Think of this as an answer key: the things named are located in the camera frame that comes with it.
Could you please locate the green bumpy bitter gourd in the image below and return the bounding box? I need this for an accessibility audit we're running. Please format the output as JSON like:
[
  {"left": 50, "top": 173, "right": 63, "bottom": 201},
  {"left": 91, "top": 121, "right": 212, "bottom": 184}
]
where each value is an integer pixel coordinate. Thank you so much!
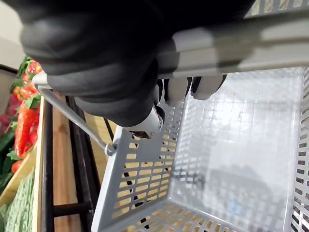
[{"left": 0, "top": 169, "right": 36, "bottom": 232}]

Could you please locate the grey plastic shopping basket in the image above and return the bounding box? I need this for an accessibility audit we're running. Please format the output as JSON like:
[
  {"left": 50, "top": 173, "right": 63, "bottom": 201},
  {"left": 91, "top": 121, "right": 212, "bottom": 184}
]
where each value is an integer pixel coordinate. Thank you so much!
[{"left": 32, "top": 0, "right": 309, "bottom": 232}]

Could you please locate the black metal shelf frame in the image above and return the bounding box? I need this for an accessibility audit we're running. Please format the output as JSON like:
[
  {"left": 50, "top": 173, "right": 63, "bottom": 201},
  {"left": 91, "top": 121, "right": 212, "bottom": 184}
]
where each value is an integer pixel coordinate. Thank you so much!
[{"left": 41, "top": 95, "right": 115, "bottom": 232}]

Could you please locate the dark green cucumber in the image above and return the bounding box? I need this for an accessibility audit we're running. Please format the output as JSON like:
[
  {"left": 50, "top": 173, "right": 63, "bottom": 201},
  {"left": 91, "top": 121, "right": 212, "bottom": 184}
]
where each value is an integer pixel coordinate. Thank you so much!
[{"left": 0, "top": 130, "right": 16, "bottom": 157}]

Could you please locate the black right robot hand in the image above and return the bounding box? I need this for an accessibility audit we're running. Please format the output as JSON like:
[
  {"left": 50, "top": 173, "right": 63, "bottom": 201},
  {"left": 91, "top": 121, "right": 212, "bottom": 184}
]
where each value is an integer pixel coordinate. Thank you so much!
[{"left": 2, "top": 0, "right": 256, "bottom": 140}]

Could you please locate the wooden display shelf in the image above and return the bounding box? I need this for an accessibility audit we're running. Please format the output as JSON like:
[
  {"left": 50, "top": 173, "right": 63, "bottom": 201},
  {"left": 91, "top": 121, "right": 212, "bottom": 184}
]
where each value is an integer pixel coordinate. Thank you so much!
[{"left": 32, "top": 93, "right": 118, "bottom": 232}]

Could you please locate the purple leafy vegetable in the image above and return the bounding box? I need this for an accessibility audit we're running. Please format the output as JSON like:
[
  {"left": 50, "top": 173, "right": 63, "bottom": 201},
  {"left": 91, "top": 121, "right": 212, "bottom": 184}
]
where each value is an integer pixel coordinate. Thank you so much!
[{"left": 0, "top": 94, "right": 20, "bottom": 132}]

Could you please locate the orange-red tomato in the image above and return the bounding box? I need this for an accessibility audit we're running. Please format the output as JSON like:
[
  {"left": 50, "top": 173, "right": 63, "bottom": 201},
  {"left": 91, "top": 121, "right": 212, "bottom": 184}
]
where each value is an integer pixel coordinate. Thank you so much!
[{"left": 13, "top": 85, "right": 37, "bottom": 102}]

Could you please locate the wooden crate wall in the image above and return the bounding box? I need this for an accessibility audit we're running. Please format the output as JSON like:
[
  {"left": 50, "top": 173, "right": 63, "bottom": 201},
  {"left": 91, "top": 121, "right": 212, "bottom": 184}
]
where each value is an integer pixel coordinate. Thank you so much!
[{"left": 0, "top": 142, "right": 40, "bottom": 206}]

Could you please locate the small red vegetable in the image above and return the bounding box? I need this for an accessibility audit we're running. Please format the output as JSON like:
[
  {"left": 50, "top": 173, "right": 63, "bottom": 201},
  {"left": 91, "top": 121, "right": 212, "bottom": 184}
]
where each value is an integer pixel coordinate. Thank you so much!
[{"left": 11, "top": 159, "right": 24, "bottom": 174}]

